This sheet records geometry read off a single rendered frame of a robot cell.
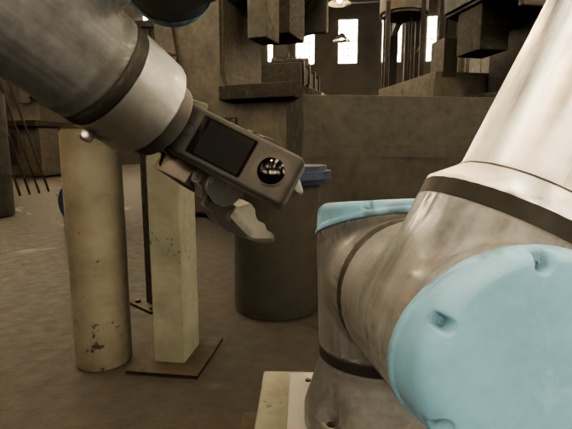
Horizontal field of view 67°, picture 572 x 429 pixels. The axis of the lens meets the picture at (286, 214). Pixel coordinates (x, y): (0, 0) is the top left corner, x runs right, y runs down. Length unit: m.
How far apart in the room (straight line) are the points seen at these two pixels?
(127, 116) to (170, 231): 0.62
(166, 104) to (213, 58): 2.74
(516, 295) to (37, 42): 0.32
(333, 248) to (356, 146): 1.76
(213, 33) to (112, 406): 2.56
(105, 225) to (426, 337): 0.79
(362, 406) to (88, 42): 0.42
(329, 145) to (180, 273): 1.38
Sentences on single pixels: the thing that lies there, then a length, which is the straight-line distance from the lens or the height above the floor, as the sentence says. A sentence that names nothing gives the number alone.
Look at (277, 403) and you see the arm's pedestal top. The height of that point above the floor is 0.12.
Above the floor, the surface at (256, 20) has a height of 1.22.
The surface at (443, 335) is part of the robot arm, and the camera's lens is 0.28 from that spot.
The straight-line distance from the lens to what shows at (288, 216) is 1.17.
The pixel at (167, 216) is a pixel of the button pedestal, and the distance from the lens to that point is 0.94.
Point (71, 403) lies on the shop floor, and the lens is 0.98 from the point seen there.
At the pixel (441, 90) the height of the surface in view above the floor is 0.95.
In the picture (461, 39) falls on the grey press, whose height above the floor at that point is 1.29.
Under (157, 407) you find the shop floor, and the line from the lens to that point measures 0.92.
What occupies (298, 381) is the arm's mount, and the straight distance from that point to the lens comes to 0.68.
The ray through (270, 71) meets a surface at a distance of 7.06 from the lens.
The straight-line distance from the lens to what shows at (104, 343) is 1.05.
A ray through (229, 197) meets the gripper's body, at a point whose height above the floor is 0.43.
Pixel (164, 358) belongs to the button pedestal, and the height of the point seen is 0.02.
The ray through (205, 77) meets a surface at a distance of 3.10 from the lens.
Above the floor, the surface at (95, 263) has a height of 0.24.
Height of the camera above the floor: 0.47
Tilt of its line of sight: 8 degrees down
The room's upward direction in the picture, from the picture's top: straight up
